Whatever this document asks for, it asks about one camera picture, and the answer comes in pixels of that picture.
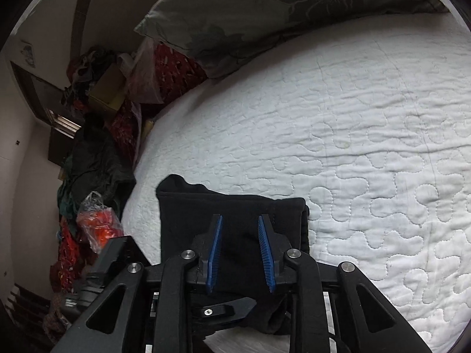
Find pile of mixed clothes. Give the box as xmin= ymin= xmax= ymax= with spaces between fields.
xmin=64 ymin=46 xmax=118 ymax=100

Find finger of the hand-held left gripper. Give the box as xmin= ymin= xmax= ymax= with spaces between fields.
xmin=190 ymin=296 xmax=257 ymax=327

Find grey floral pillow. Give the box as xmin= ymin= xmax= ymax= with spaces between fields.
xmin=134 ymin=0 xmax=450 ymax=78

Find black pants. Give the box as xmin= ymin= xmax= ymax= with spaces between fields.
xmin=155 ymin=174 xmax=310 ymax=335

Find cardboard box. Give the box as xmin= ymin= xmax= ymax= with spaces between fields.
xmin=88 ymin=64 xmax=127 ymax=113

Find window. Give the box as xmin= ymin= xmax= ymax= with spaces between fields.
xmin=48 ymin=108 xmax=82 ymax=138

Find red patterned cloth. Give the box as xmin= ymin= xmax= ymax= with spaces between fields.
xmin=49 ymin=221 xmax=92 ymax=291
xmin=107 ymin=101 xmax=142 ymax=162

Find red cloth in plastic bag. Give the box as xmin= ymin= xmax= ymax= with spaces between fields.
xmin=127 ymin=40 xmax=208 ymax=105

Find white quilted bedspread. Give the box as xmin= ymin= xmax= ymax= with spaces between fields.
xmin=121 ymin=11 xmax=471 ymax=353

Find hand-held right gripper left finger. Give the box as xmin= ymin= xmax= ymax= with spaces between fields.
xmin=49 ymin=214 xmax=224 ymax=353

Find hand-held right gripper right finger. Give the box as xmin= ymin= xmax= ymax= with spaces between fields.
xmin=258 ymin=214 xmax=433 ymax=353

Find dark green cloth pile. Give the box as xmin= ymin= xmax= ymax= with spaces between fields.
xmin=57 ymin=114 xmax=137 ymax=221

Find orange item in clear bag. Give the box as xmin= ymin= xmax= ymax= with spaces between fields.
xmin=76 ymin=191 xmax=124 ymax=254

